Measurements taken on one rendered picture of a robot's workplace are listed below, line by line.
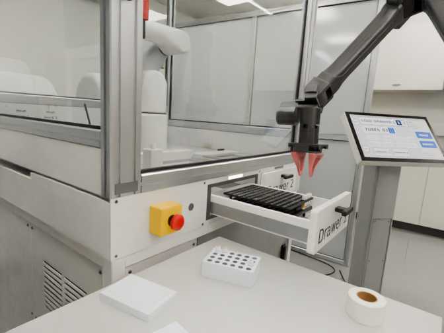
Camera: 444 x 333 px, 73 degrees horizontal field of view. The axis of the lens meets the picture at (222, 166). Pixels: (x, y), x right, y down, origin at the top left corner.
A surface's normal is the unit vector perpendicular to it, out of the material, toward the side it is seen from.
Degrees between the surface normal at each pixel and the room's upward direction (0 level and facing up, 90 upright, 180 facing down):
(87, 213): 90
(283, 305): 0
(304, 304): 0
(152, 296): 0
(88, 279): 90
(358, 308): 90
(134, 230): 90
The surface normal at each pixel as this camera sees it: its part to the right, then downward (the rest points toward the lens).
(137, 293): 0.06, -0.98
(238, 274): -0.33, 0.14
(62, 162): -0.61, 0.10
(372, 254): 0.19, 0.18
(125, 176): 0.79, 0.15
